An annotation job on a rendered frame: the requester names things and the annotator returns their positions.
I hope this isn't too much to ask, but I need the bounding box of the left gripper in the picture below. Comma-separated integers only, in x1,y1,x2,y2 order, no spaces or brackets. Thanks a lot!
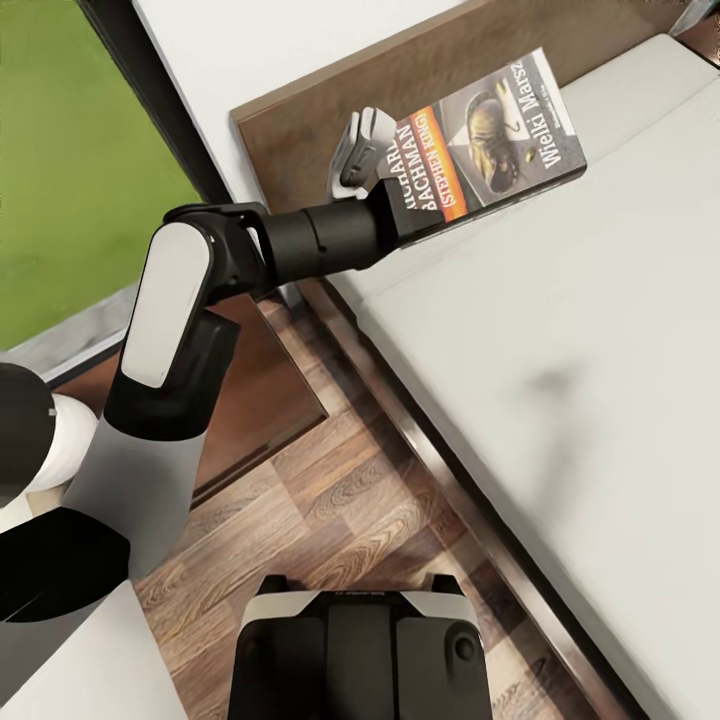
302,177,445,277

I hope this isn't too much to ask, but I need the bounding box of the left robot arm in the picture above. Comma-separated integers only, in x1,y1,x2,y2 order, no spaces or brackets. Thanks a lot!
0,107,445,709

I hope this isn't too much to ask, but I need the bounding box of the hardback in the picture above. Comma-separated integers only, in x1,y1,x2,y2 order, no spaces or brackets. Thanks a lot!
374,46,588,250

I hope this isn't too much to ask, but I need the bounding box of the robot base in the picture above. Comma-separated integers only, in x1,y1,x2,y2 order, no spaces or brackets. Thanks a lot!
227,575,493,720

